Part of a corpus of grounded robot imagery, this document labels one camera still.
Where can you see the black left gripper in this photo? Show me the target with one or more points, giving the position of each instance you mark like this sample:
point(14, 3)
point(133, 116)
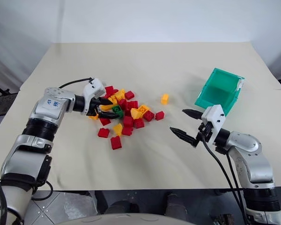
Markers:
point(93, 108)

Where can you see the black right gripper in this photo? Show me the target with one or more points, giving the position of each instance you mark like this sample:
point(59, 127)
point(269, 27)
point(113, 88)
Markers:
point(206, 132)

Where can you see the green toy block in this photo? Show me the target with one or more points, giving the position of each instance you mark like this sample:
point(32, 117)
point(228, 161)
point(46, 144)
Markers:
point(117, 110)

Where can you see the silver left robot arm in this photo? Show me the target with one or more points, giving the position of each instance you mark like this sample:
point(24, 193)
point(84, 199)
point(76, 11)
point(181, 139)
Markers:
point(46, 110)

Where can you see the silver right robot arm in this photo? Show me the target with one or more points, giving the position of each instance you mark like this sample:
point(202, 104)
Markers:
point(248, 150)

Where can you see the yellow toy block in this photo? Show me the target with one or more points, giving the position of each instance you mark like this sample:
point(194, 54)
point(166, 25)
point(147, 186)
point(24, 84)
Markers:
point(113, 99)
point(93, 117)
point(144, 109)
point(165, 99)
point(105, 107)
point(120, 94)
point(135, 114)
point(118, 129)

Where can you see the teal plastic bin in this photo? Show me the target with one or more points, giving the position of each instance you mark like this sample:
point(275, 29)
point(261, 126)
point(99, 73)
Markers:
point(215, 93)

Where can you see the beige table cloth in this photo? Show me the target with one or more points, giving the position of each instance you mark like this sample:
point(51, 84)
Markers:
point(140, 70)

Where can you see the black metal stand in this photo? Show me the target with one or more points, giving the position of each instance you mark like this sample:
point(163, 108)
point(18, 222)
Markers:
point(2, 103)

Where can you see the beige robot torso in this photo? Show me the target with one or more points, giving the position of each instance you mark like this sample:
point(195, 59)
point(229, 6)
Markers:
point(128, 219)

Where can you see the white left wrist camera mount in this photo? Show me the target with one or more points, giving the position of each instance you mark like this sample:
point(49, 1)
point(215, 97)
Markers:
point(94, 89)

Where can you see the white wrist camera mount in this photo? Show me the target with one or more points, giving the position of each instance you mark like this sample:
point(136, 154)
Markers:
point(215, 117)
point(94, 89)

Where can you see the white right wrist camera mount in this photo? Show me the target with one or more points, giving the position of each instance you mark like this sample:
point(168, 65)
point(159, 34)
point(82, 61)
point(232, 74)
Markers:
point(215, 117)

